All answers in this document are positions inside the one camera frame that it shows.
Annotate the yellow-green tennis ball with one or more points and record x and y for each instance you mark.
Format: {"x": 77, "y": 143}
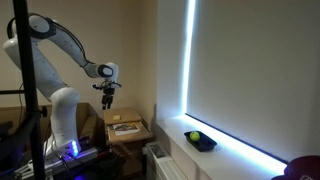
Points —
{"x": 195, "y": 136}

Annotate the white booklet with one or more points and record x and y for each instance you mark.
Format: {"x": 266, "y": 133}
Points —
{"x": 126, "y": 128}

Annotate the white radiator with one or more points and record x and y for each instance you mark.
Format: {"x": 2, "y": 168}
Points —
{"x": 166, "y": 168}

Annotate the brown wooden cabinet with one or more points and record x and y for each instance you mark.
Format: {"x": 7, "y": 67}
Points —
{"x": 130, "y": 114}

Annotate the grey window blind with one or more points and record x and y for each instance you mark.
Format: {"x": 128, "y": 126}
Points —
{"x": 256, "y": 73}

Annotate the brown leather armchair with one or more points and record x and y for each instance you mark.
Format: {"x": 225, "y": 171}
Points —
{"x": 87, "y": 120}

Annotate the black stand pole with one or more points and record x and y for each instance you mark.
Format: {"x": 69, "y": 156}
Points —
{"x": 27, "y": 66}

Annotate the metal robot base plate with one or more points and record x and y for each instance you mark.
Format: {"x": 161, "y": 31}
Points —
{"x": 83, "y": 155}

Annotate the black plastic tray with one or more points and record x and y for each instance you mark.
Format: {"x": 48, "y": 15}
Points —
{"x": 205, "y": 144}

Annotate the dark red round object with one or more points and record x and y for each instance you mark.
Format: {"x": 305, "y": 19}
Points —
{"x": 301, "y": 168}

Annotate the yellow sponge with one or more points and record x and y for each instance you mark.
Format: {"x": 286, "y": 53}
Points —
{"x": 116, "y": 117}

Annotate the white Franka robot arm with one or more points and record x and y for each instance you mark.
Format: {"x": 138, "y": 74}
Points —
{"x": 63, "y": 110}

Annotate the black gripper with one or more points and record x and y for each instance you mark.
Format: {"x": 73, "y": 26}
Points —
{"x": 108, "y": 91}

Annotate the brown cabinet drawer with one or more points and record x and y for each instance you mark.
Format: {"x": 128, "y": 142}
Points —
{"x": 144, "y": 133}

